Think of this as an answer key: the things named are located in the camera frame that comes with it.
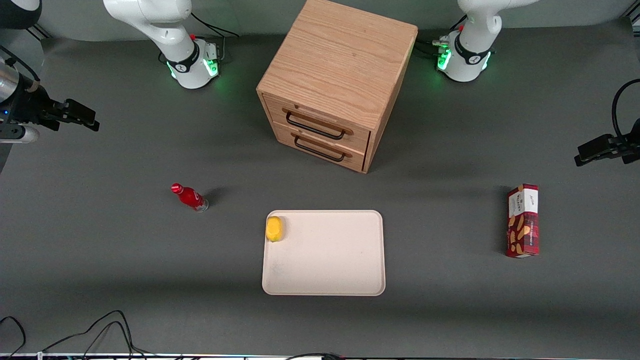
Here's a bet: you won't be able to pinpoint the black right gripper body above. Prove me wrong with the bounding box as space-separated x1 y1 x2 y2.
1 80 67 133

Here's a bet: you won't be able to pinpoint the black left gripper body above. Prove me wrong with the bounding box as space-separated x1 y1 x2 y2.
607 119 640 165

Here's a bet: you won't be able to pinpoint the black metal drawer handle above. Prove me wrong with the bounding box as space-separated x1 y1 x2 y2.
293 135 347 163
285 111 347 141

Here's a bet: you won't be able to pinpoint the wooden two-drawer cabinet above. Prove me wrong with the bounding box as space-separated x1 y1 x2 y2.
256 0 419 174

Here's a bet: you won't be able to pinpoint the red cookie box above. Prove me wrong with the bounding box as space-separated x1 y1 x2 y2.
505 183 540 259

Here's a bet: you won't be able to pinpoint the red bottle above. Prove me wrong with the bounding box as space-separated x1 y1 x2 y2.
171 183 209 213

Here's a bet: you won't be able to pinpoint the yellow lemon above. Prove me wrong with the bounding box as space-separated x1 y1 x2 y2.
265 216 284 243

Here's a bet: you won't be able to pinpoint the beige plastic tray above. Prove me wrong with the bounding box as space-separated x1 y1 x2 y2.
261 209 386 297

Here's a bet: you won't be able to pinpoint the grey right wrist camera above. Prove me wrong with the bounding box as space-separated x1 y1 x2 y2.
0 124 40 145

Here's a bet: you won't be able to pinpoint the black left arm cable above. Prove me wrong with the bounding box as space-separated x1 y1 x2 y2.
612 78 640 138

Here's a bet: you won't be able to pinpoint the black right base cable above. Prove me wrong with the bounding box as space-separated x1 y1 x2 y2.
190 12 241 63

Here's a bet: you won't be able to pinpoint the black floor cable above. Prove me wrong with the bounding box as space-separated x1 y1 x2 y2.
42 310 151 359
0 315 27 359
77 320 138 359
284 352 347 360

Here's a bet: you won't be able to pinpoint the black left base cables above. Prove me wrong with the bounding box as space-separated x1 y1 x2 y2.
415 14 469 56

